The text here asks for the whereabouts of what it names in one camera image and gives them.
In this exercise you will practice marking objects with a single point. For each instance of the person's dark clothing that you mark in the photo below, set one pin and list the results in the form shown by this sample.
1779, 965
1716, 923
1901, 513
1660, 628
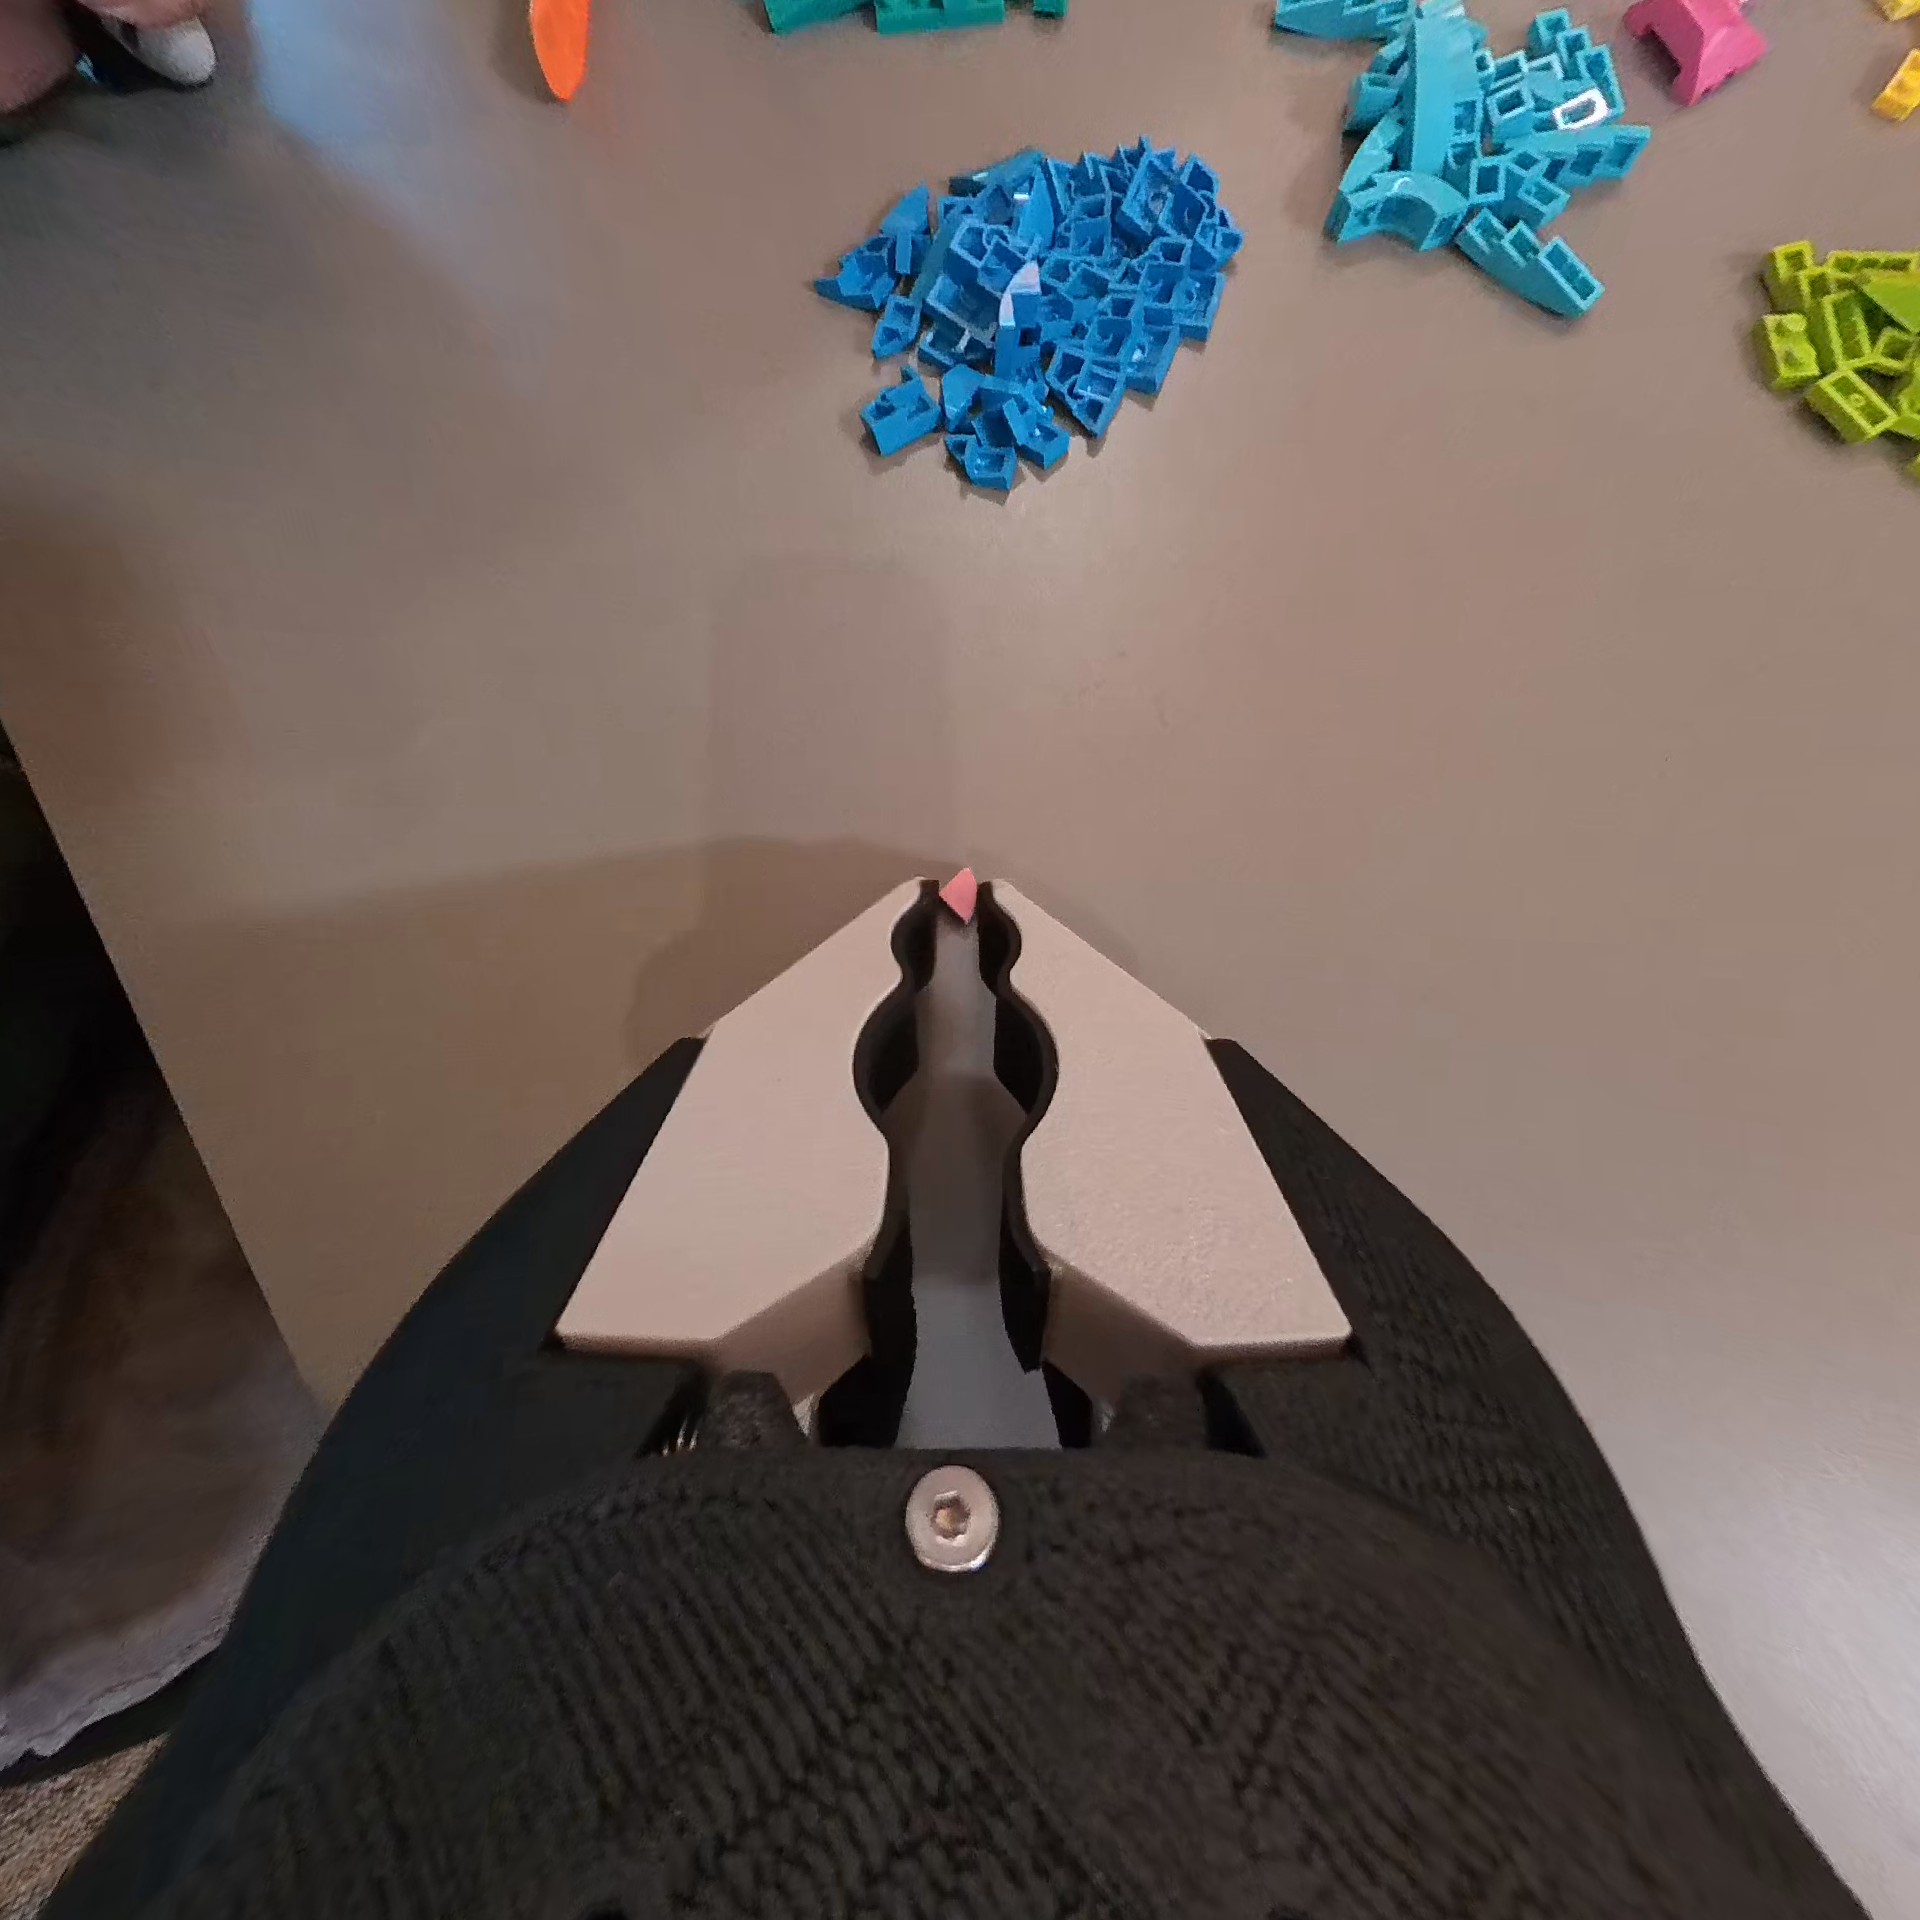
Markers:
89, 1201

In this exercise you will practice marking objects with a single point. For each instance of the pile of blue lego bricks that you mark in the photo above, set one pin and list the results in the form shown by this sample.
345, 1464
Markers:
1049, 284

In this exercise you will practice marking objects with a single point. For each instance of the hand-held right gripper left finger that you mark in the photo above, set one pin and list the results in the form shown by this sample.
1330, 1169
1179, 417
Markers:
735, 1201

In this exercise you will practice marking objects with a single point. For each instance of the orange curved lego piece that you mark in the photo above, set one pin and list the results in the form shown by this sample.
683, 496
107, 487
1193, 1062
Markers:
557, 53

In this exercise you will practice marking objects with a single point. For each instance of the pile of pink lego bricks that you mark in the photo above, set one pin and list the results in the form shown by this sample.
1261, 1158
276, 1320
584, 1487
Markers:
1695, 53

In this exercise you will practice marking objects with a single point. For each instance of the pile of teal lego bricks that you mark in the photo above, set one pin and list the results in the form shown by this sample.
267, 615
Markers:
901, 15

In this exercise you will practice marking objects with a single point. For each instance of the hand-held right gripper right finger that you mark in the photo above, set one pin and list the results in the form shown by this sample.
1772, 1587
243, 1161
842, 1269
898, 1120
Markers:
1171, 1201

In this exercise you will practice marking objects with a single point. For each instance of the pile of yellow lego bricks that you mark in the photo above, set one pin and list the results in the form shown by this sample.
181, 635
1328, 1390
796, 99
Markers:
1901, 87

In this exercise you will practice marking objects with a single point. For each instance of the pile of cyan lego bricks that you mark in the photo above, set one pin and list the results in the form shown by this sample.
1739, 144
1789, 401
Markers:
1441, 150

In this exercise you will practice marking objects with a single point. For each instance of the small pink lego piece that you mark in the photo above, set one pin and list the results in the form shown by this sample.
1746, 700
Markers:
959, 895

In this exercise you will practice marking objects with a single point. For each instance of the person's left hand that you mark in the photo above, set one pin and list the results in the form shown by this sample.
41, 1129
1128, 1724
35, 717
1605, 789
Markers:
44, 53

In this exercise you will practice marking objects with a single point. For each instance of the pile of lime lego bricks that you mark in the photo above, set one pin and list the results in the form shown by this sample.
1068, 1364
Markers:
1845, 347

